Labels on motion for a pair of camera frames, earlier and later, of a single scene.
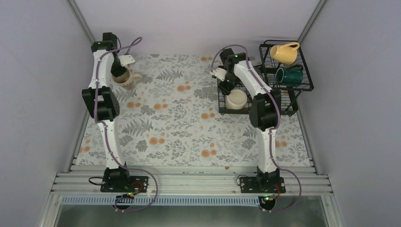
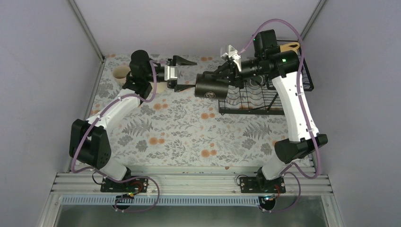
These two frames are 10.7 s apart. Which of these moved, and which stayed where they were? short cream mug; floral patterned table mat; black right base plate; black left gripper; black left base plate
Moved: black left gripper; short cream mug
Stayed: black left base plate; black right base plate; floral patterned table mat
